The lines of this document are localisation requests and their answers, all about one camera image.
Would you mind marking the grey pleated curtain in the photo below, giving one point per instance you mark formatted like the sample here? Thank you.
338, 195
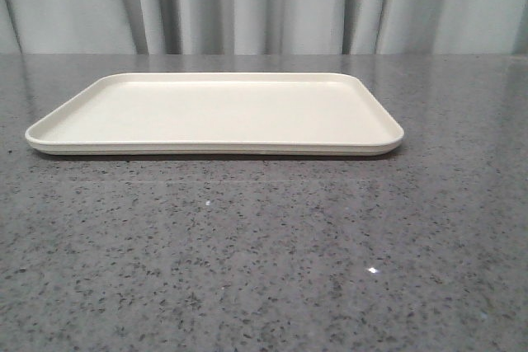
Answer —
263, 27

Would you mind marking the cream rectangular plastic tray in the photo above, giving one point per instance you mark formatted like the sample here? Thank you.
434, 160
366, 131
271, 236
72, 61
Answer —
219, 113

